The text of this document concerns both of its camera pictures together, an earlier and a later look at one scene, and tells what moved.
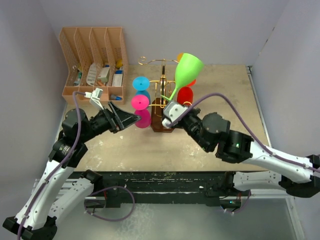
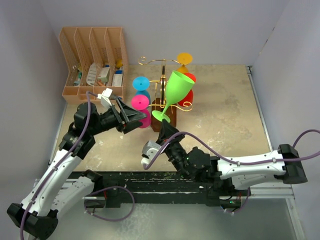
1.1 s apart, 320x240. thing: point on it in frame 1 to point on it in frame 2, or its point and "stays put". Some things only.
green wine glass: x=188 y=67 to x=179 y=87
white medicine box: x=104 y=74 stays put
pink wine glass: x=140 y=103 stays put
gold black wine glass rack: x=157 y=104 stays put
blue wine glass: x=141 y=84 stays put
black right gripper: x=196 y=111 to x=166 y=131
